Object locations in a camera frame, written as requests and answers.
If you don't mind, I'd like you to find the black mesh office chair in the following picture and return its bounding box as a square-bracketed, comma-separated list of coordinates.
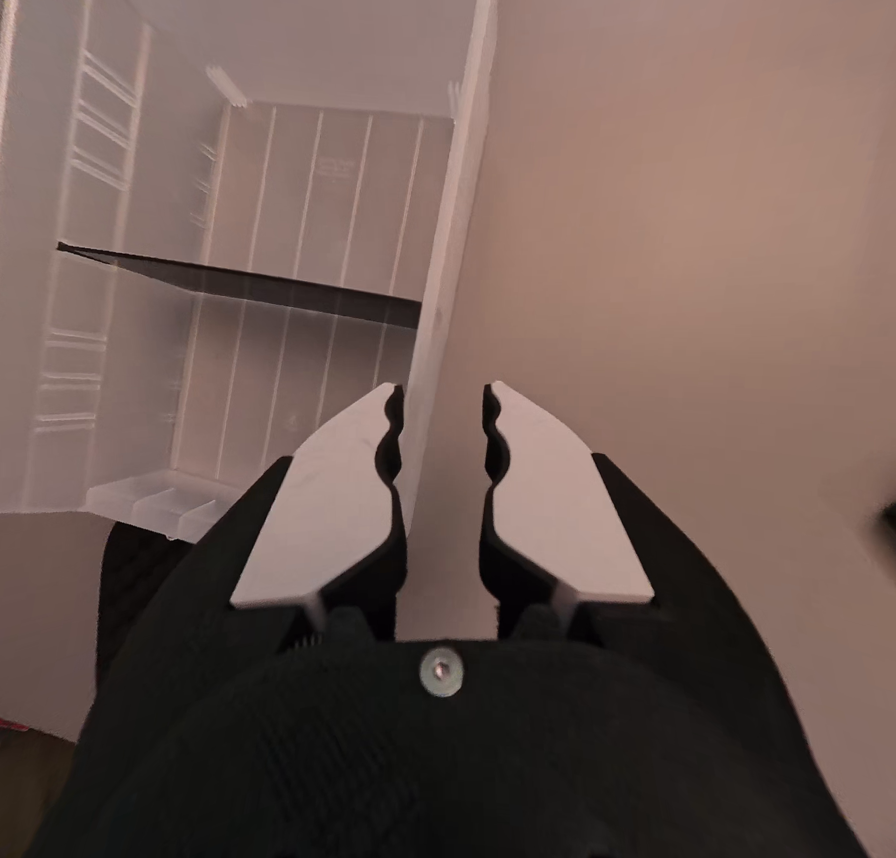
[97, 521, 218, 684]

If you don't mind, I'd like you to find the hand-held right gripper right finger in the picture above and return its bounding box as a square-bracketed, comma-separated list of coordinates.
[479, 381, 657, 641]

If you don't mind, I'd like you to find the clear plastic bin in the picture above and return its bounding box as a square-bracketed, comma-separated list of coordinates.
[0, 0, 503, 544]

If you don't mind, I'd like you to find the black bin divider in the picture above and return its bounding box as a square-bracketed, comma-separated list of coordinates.
[57, 242, 422, 330]

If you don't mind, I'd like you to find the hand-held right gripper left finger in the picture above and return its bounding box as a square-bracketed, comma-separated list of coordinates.
[230, 382, 408, 641]

